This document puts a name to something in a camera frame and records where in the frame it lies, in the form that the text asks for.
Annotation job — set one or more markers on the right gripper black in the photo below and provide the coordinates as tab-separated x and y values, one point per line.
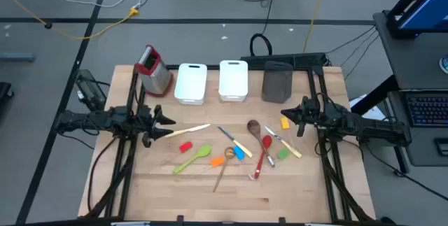
308	114

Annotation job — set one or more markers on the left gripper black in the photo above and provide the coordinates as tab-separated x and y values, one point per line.
147	124

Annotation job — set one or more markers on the red silicone spoon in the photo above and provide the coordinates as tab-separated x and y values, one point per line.
267	141

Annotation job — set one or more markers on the large dark wooden spoon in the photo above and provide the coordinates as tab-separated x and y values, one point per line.
253	127

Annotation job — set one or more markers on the green silicone spoon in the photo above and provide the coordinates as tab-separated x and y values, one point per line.
203	151

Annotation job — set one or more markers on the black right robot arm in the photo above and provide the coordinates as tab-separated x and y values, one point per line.
367	128

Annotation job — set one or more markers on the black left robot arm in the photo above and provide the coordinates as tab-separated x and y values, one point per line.
105	119

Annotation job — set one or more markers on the grey translucent plastic bin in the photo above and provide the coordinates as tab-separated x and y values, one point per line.
277	84

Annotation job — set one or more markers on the red and steel box grater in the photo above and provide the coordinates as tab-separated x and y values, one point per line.
155	75

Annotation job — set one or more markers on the white plastic bin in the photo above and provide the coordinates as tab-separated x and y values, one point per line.
233	80
190	82

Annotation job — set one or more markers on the white paper sheet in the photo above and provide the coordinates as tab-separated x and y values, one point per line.
374	113

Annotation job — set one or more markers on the black mesh power box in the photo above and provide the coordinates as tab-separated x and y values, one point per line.
89	91

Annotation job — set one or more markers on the small black clamp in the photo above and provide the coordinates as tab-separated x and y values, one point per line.
180	218
281	220

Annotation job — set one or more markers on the grey computer cart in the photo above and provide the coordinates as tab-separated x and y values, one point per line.
413	61

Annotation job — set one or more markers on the black keyboard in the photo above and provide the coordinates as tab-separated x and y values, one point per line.
428	110

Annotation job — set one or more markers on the small black desk device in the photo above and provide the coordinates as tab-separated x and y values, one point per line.
441	146

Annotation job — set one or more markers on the small black floor puck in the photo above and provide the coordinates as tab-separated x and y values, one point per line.
48	26

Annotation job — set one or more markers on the round blue white object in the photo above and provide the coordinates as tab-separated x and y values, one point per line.
444	64

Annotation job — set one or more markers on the grey floor bar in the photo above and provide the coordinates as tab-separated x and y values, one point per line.
17	57

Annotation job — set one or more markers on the black floor object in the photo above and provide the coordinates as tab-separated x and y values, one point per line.
4	93

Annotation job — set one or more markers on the black computer monitor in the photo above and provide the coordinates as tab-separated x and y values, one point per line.
425	14

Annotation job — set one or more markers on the black aluminium table frame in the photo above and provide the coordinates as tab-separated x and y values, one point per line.
213	67

